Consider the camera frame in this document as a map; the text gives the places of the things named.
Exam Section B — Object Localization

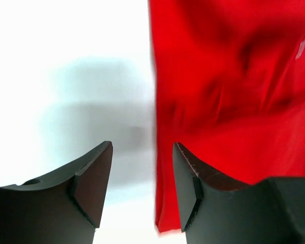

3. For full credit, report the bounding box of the red t shirt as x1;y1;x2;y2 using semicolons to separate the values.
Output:
148;1;305;233

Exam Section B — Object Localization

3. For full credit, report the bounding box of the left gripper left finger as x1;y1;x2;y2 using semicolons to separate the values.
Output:
0;141;113;243

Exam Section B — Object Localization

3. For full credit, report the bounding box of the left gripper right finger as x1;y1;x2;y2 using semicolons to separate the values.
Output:
173;143;305;244

